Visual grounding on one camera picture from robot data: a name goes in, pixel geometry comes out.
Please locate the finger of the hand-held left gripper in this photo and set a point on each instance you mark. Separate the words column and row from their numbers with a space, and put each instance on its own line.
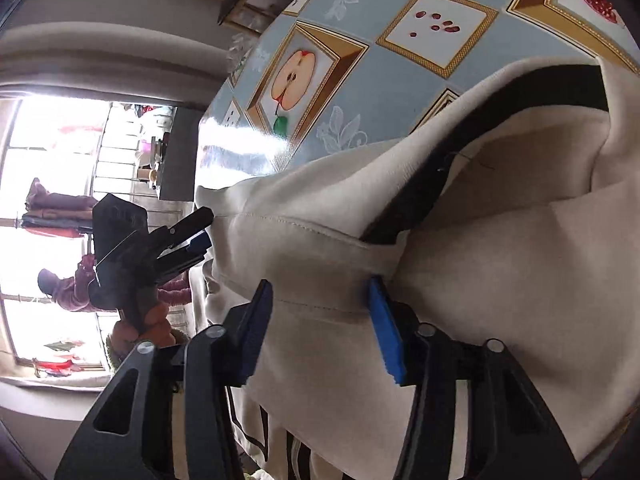
column 192, row 250
column 187, row 225

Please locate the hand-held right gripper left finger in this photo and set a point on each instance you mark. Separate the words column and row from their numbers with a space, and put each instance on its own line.
column 257, row 335

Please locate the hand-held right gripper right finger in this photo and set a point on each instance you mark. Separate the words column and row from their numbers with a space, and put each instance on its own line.
column 387, row 330

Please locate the beige zip jacket black trim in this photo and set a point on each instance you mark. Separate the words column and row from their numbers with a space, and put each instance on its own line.
column 500, row 260

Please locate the person's left forearm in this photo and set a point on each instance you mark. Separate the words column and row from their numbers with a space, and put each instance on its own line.
column 117, row 357

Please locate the person's left hand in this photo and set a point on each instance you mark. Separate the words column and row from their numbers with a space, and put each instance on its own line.
column 155, row 325

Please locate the dark grey cabinet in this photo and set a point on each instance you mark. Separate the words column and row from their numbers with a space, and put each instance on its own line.
column 180, row 160

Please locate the maroon hanging garment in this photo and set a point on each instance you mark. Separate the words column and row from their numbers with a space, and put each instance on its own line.
column 70, row 290

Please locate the blue hanging garment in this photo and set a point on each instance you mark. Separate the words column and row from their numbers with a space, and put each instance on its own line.
column 55, row 222

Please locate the brown hanging garment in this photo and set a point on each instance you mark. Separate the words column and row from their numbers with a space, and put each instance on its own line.
column 60, row 197

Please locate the grey curtain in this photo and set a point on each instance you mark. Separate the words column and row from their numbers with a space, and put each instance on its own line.
column 100, row 60

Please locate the blue fruit-print tablecloth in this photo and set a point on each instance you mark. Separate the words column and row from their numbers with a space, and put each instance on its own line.
column 390, row 85

